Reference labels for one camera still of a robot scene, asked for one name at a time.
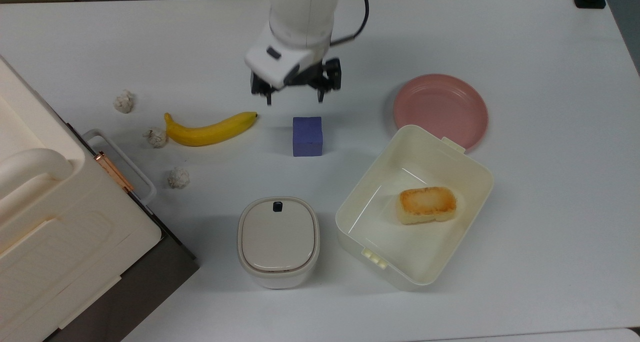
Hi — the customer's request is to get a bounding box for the small cream lidded bin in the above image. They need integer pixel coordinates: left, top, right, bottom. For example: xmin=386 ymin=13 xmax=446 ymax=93
xmin=236 ymin=197 xmax=321 ymax=289

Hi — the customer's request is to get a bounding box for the crumpled white paper ball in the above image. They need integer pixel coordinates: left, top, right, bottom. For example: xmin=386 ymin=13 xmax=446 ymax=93
xmin=167 ymin=167 xmax=191 ymax=190
xmin=143 ymin=127 xmax=168 ymax=149
xmin=113 ymin=89 xmax=136 ymax=114

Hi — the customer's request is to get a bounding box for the yellow banana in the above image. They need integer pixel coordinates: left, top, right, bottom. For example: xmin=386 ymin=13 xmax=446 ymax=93
xmin=164 ymin=111 xmax=259 ymax=147

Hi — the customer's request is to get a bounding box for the cream cabinet with copper handle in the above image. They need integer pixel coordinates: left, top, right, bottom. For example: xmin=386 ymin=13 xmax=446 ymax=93
xmin=0 ymin=56 xmax=164 ymax=342

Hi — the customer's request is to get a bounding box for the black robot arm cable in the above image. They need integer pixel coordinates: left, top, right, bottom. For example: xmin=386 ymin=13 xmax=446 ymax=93
xmin=330 ymin=0 xmax=370 ymax=47

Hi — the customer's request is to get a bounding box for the cream open storage box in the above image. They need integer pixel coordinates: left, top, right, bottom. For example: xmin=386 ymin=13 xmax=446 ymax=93
xmin=335 ymin=125 xmax=495 ymax=290

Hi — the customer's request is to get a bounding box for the pink round plate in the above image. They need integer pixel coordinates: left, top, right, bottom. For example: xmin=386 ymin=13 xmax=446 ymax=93
xmin=393 ymin=74 xmax=489 ymax=150

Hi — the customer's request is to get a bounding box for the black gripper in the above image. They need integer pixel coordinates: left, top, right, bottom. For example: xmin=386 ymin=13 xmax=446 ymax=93
xmin=250 ymin=58 xmax=343 ymax=106

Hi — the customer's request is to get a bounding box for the purple foam cube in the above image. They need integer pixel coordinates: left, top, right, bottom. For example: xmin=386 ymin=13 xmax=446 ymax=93
xmin=292 ymin=116 xmax=324 ymax=157

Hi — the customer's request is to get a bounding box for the toasted bread piece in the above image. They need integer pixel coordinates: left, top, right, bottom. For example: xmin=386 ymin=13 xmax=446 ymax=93
xmin=396 ymin=186 xmax=458 ymax=226

